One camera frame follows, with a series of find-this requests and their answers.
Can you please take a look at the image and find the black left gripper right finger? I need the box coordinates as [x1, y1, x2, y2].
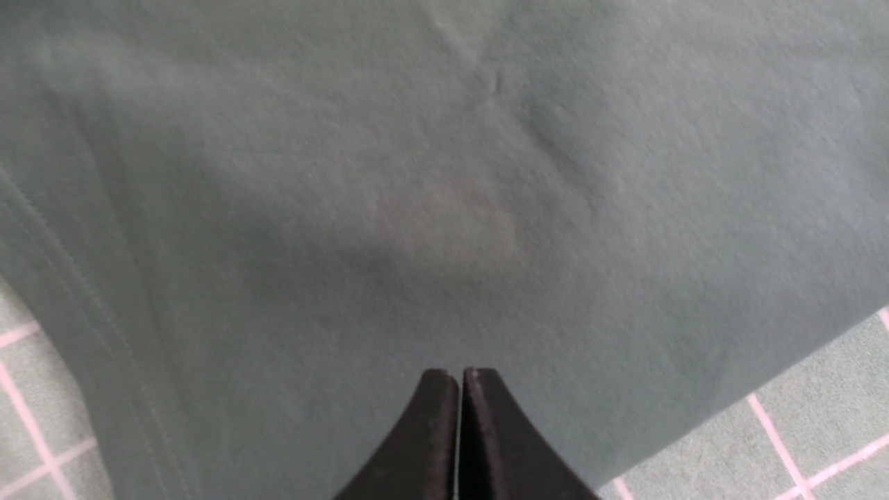
[458, 367, 598, 499]

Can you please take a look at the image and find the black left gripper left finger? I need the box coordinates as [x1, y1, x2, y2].
[336, 369, 460, 499]

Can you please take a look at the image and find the green long-sleeved shirt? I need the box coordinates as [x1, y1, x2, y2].
[2, 1, 887, 499]

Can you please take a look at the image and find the green checkered tablecloth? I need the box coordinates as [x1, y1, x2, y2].
[1, 284, 888, 499]

